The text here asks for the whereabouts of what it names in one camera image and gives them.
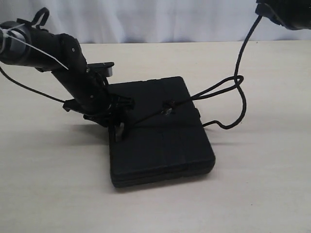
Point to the white backdrop curtain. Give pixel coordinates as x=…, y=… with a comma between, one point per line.
x=140, y=21

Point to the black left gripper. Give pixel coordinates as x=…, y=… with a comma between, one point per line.
x=94, y=101

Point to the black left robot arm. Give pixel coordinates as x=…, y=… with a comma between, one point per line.
x=73, y=57

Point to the black plastic tool case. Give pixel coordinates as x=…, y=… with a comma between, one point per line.
x=158, y=148

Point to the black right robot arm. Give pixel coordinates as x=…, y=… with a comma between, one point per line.
x=292, y=14

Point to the white zip tie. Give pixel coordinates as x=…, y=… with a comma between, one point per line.
x=30, y=47

